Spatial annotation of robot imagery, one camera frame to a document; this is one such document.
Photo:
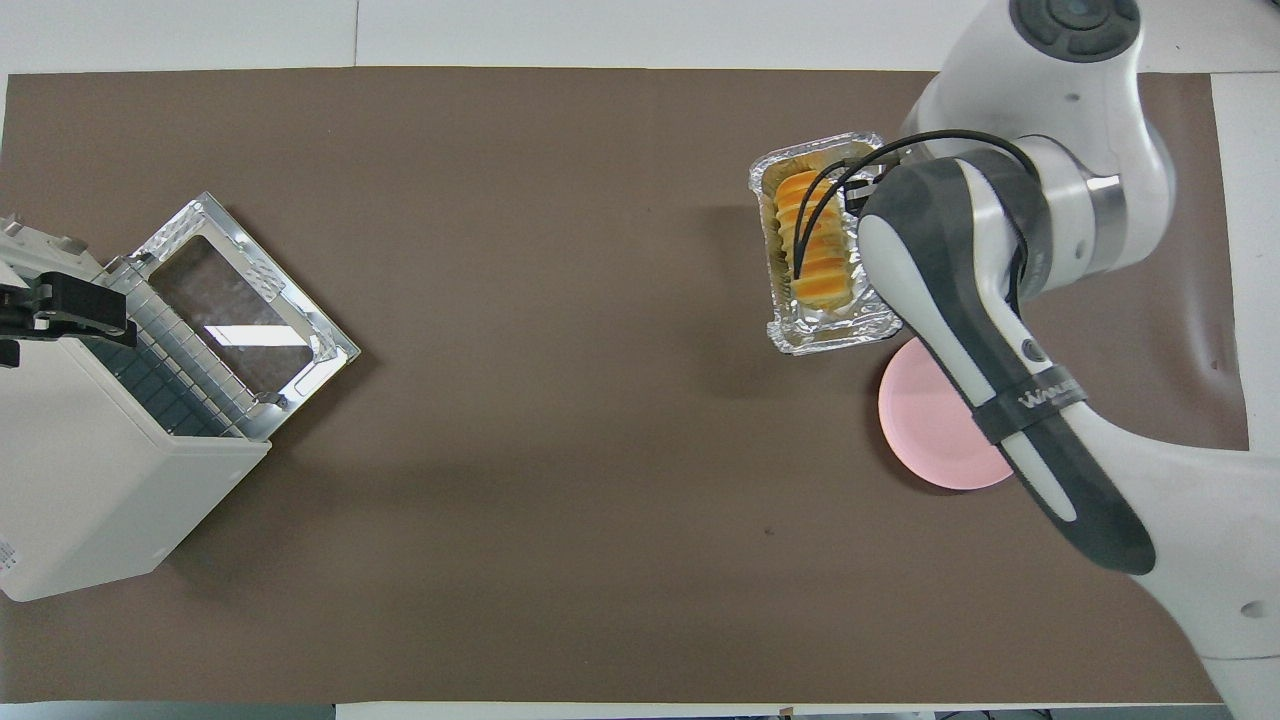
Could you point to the glass oven door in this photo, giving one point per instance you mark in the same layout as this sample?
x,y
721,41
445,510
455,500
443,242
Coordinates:
x,y
330,350

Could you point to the aluminium foil tray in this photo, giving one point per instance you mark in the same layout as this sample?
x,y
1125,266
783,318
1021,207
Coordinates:
x,y
830,335

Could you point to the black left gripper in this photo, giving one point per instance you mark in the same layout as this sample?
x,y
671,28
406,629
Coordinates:
x,y
20,308

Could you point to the brown table mat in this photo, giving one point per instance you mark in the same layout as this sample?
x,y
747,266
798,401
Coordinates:
x,y
560,500

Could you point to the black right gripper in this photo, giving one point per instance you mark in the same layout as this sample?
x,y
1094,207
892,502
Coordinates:
x,y
860,195

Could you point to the golden ridged bread loaf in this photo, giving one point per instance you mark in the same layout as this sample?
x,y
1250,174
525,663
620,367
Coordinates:
x,y
830,285

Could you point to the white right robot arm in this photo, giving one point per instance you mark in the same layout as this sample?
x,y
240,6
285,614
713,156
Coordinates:
x,y
1090,470

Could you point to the pink round plate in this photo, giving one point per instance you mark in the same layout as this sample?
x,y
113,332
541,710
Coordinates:
x,y
930,430

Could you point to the cream toaster oven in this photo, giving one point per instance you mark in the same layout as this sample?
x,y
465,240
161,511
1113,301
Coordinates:
x,y
90,480

